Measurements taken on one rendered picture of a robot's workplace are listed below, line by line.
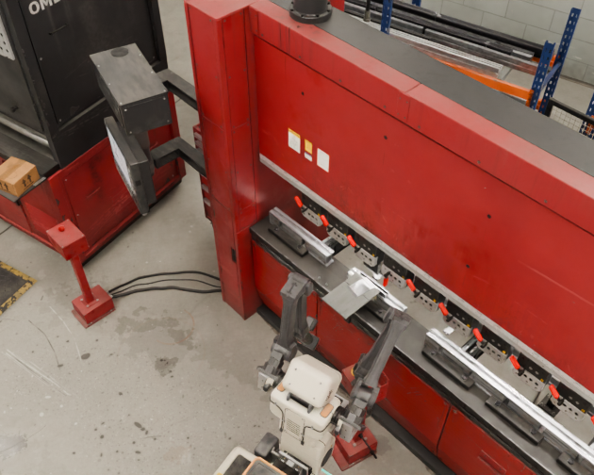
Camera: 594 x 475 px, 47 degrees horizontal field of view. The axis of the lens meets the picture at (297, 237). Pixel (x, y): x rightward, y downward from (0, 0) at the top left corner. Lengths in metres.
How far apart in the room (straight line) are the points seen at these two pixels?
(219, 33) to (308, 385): 1.64
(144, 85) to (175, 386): 2.02
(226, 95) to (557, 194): 1.71
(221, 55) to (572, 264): 1.82
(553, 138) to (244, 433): 2.62
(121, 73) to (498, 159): 1.92
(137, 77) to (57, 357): 2.14
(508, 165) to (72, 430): 3.11
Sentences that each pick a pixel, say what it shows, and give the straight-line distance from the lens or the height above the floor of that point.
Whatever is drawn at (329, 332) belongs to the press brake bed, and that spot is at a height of 0.51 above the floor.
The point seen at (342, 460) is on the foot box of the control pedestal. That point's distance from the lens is 4.25.
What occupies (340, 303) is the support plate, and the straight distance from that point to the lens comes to 3.61.
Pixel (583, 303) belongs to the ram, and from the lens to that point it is 2.78.
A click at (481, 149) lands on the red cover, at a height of 2.24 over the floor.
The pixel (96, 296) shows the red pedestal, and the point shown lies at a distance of 4.95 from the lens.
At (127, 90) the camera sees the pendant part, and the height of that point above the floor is 1.95.
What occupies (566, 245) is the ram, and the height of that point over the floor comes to 2.03.
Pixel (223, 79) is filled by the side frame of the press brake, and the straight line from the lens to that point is 3.40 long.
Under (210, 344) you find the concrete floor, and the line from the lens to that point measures 4.69.
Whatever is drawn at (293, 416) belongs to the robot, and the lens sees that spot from 3.03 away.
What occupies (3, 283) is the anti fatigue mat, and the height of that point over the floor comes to 0.01.
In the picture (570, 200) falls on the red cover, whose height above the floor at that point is 2.25.
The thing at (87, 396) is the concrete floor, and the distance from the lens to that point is 4.65.
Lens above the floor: 3.86
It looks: 47 degrees down
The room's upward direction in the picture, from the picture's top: straight up
